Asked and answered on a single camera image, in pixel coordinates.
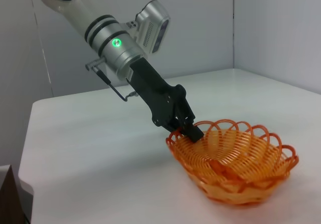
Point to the dark brown board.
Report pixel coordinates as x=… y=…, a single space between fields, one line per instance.
x=10 y=201

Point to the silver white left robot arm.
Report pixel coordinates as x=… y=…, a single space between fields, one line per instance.
x=113 y=43

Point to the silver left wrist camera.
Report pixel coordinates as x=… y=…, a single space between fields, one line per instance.
x=154 y=26

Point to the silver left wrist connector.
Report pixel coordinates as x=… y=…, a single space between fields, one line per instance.
x=94 y=63

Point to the orange plastic woven basket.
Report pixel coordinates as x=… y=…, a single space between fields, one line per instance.
x=233 y=158

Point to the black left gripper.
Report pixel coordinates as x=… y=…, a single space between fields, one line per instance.
x=155 y=96

